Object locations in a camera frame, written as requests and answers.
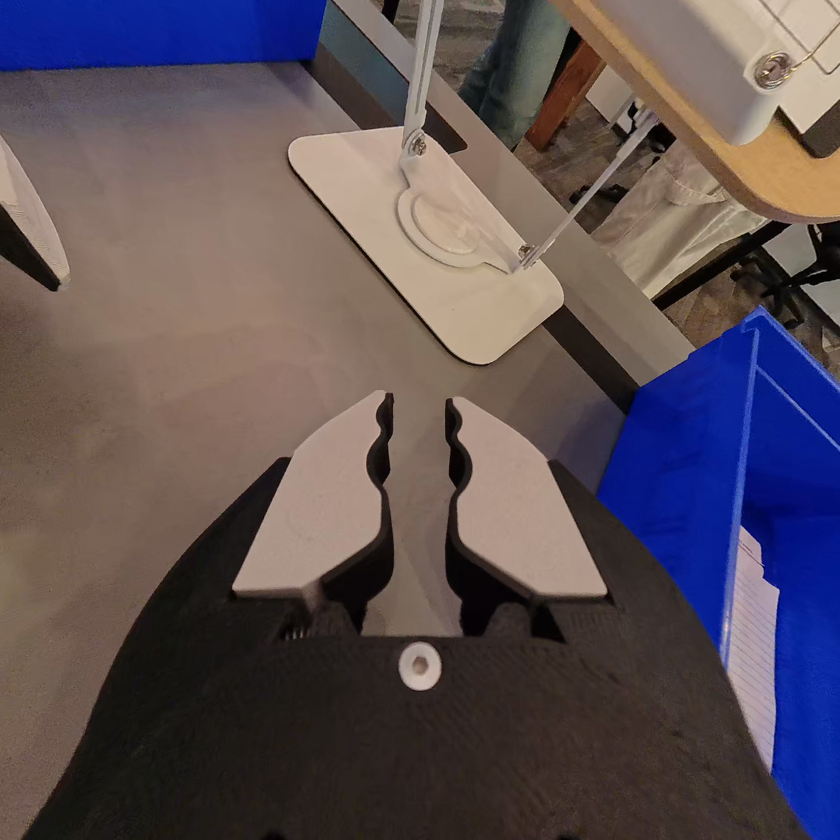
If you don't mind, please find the grey desk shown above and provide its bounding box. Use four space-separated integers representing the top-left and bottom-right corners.
0 0 697 840

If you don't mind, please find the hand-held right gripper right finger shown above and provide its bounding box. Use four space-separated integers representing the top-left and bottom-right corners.
445 395 609 603

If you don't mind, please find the blue plastic bin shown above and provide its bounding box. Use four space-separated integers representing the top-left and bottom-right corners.
0 0 328 73
596 305 840 840

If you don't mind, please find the white fabric bag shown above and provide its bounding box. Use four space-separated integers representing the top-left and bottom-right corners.
591 141 778 299

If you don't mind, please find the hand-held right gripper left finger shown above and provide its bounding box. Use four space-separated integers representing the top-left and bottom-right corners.
231 390 396 601

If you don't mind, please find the brown wooden table leg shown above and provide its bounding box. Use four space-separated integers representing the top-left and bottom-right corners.
525 39 608 153

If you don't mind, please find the black office chair base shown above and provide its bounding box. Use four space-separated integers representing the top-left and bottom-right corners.
728 223 840 329

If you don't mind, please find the wooden board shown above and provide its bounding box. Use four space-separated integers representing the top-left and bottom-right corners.
550 0 840 225

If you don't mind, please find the white stand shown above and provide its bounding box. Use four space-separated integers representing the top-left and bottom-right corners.
287 0 658 366

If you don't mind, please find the white box with lock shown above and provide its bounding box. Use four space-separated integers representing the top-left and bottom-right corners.
587 0 840 148

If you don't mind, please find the white lined notepad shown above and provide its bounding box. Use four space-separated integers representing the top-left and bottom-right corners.
722 527 782 774

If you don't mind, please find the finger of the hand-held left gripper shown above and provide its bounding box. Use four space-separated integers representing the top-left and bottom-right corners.
0 133 71 294

